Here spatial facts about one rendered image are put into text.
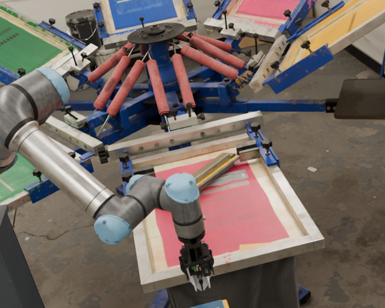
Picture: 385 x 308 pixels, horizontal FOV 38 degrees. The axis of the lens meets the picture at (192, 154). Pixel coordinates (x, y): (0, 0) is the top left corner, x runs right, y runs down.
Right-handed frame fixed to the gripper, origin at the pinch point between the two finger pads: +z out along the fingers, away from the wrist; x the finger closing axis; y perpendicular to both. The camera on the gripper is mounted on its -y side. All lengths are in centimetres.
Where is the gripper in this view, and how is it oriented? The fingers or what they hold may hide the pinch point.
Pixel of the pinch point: (201, 284)
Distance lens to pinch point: 157.8
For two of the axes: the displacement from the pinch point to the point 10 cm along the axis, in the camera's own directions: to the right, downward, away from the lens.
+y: 1.6, 4.7, -8.7
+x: 9.7, -2.2, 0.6
